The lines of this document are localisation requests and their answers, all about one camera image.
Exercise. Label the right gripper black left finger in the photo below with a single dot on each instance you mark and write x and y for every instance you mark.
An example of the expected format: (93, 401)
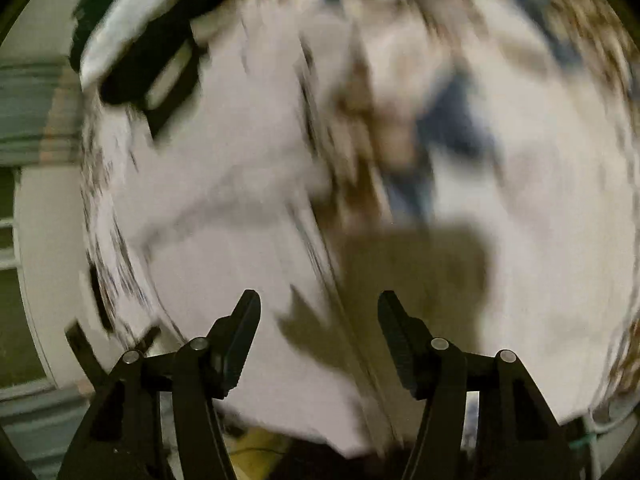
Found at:
(120, 436)

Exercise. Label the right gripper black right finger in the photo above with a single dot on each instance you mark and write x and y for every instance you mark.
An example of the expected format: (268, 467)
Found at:
(484, 416)

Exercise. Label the beige long-sleeve shirt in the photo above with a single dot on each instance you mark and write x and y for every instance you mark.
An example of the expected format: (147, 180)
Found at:
(180, 224)

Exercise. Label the floral bed quilt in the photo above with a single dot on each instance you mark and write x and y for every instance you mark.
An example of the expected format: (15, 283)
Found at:
(481, 156)

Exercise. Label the black folded garment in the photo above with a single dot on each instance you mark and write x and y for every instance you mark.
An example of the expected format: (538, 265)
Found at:
(159, 70)

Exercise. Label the white folded garment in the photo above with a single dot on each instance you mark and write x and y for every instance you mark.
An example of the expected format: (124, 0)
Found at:
(123, 23)

